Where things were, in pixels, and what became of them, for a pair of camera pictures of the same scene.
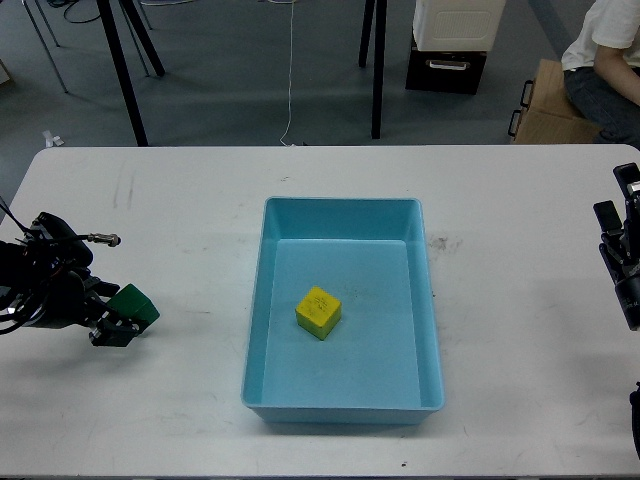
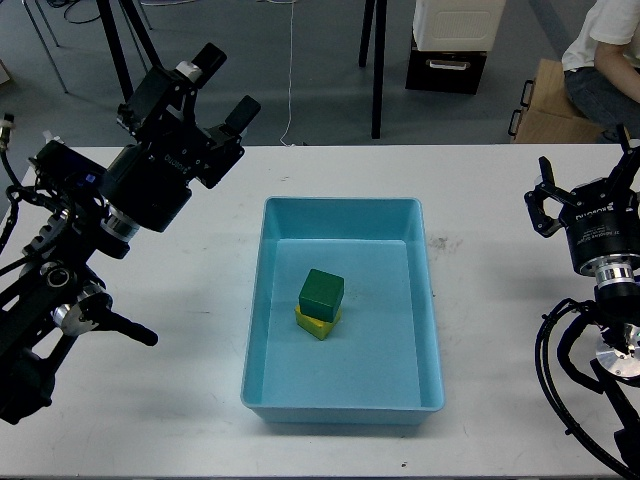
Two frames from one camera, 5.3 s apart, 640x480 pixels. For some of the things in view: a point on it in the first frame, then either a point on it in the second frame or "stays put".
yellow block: [318, 312] stays put
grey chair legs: [125, 17] stays put
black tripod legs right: [379, 56] stays put
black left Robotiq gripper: [64, 305] to [150, 182]
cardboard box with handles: [549, 115] stays put
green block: [134, 304] to [321, 295]
